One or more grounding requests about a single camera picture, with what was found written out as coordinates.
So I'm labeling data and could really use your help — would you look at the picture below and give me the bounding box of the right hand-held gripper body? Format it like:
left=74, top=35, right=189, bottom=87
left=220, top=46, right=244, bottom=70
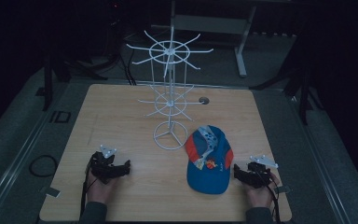
left=247, top=154, right=280, bottom=189

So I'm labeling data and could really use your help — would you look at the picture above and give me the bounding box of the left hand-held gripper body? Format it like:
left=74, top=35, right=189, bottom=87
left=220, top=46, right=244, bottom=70
left=89, top=144, right=121, bottom=185

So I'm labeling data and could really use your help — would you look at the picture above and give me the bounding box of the blue and orange cap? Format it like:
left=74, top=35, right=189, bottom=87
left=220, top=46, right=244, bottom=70
left=185, top=124, right=235, bottom=195

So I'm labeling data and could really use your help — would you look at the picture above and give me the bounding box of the white wire display rack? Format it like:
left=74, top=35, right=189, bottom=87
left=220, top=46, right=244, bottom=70
left=126, top=26, right=214, bottom=151

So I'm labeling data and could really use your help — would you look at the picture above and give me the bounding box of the person's right hand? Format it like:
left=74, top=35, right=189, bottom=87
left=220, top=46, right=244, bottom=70
left=241, top=172, right=281, bottom=209

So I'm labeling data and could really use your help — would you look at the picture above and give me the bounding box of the person's left hand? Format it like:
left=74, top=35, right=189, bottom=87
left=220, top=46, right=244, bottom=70
left=87, top=175, right=119, bottom=205

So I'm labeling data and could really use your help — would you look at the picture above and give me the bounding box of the grey tape piece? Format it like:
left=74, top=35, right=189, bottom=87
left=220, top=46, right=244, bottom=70
left=273, top=185, right=293, bottom=195
left=44, top=186, right=62, bottom=199

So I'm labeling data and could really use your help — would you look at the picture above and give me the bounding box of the black metal stand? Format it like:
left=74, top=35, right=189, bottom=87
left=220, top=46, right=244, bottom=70
left=34, top=46, right=108, bottom=112
left=251, top=31, right=325, bottom=126

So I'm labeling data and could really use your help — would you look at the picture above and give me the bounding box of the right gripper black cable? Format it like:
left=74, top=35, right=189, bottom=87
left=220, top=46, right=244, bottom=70
left=255, top=169, right=282, bottom=224

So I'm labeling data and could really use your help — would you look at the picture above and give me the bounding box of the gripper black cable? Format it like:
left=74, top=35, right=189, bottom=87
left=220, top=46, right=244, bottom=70
left=79, top=155, right=98, bottom=220
left=255, top=169, right=282, bottom=224

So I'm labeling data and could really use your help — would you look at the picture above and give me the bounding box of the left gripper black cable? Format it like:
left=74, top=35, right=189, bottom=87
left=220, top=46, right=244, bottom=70
left=79, top=155, right=98, bottom=220

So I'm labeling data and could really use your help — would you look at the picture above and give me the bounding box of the black floor bracket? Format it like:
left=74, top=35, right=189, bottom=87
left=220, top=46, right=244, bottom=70
left=48, top=110, right=72, bottom=124

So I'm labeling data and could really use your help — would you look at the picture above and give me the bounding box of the coiled black cable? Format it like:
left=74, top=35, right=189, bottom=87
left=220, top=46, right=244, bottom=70
left=28, top=154, right=59, bottom=178

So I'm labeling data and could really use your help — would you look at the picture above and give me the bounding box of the black cable bundle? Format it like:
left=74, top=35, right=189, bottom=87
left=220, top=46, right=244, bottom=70
left=117, top=46, right=138, bottom=86

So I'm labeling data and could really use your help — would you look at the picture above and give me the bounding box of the grey metal desk frame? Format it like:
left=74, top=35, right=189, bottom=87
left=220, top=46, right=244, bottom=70
left=170, top=0, right=258, bottom=78

